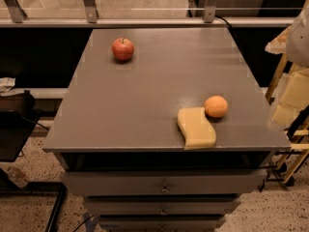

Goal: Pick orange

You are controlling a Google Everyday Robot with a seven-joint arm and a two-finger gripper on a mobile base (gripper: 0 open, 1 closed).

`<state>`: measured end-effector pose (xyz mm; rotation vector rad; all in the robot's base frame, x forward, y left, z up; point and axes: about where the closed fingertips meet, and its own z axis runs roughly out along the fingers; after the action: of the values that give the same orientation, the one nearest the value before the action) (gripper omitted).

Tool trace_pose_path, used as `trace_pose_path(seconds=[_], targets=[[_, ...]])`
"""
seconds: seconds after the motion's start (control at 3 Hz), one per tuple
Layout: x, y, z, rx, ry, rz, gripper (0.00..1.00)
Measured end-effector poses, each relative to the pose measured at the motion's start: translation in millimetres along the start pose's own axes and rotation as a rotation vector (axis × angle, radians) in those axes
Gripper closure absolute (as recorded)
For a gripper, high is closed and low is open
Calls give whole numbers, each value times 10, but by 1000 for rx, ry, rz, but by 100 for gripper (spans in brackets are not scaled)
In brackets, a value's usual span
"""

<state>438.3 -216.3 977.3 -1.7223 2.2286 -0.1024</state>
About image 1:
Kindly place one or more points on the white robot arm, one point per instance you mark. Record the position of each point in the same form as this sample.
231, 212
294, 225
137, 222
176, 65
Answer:
298, 40

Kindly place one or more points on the yellow sponge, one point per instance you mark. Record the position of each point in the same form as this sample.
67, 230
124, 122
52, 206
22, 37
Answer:
197, 131

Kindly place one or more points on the grey drawer cabinet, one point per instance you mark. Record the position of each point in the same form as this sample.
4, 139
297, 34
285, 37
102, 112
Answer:
123, 117

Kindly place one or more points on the orange fruit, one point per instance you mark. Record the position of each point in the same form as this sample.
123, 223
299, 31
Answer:
216, 107

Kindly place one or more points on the red apple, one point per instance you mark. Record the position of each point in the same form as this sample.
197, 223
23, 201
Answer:
122, 49

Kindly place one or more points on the middle grey drawer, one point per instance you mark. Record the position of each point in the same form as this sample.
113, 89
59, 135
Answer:
162, 205

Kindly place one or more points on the grey drawer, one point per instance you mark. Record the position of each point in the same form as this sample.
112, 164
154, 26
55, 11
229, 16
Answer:
191, 182
161, 223
162, 205

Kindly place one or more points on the top grey drawer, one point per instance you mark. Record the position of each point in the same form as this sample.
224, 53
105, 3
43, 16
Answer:
191, 182

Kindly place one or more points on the bottom grey drawer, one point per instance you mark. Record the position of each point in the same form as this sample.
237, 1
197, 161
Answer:
161, 223

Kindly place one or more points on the black side table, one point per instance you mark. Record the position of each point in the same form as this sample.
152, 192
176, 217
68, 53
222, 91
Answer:
18, 117

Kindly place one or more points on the crumpled white cloth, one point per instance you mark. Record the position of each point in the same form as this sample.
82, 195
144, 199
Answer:
6, 84

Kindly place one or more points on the metal railing beam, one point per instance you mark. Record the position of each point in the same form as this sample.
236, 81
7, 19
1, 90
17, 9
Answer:
187, 22

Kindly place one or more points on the right metal bracket post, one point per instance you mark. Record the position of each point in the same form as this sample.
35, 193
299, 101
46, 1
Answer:
209, 11

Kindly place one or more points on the metal bracket post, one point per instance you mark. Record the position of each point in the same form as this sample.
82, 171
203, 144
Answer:
91, 10
16, 12
209, 11

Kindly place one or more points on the middle metal bracket post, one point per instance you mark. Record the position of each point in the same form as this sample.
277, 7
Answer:
91, 10

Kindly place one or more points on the black floor frame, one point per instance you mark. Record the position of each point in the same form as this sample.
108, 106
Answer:
40, 188

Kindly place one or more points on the left metal bracket post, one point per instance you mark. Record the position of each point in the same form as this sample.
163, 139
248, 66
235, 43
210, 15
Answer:
16, 12

